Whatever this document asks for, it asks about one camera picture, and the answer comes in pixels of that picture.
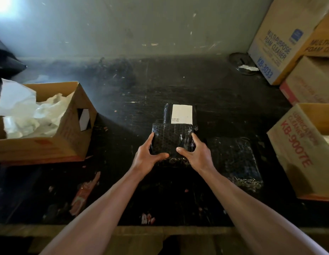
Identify lubrication cleaner box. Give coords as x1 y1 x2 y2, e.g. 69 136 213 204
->
267 103 329 202

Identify cardboard box with diamond sticker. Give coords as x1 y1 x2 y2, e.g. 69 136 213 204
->
0 81 98 163

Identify person's left forearm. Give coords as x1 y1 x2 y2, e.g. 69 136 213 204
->
39 170 146 255

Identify tall blue print cardboard box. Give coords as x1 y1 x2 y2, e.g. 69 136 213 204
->
247 0 329 86

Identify round metal lid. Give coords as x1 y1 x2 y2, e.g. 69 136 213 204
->
228 52 260 76

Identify person's right forearm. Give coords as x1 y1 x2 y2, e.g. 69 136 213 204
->
201 168 329 255

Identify red striped cardboard box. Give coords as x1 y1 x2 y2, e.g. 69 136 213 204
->
279 55 329 106

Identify person's right hand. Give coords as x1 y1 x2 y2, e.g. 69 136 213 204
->
176 132 217 175

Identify small red white scrap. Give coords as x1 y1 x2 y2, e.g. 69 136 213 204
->
141 212 156 225

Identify black plastic bag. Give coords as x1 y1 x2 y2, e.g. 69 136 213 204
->
0 35 27 77

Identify white shipping label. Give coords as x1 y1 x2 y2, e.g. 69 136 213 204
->
171 104 194 125

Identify crumpled white paper sheets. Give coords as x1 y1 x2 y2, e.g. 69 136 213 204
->
0 78 74 140

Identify person's left hand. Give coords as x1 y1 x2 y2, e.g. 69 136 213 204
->
130 132 170 178

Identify torn white paper strip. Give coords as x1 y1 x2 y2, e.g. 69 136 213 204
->
238 64 260 72

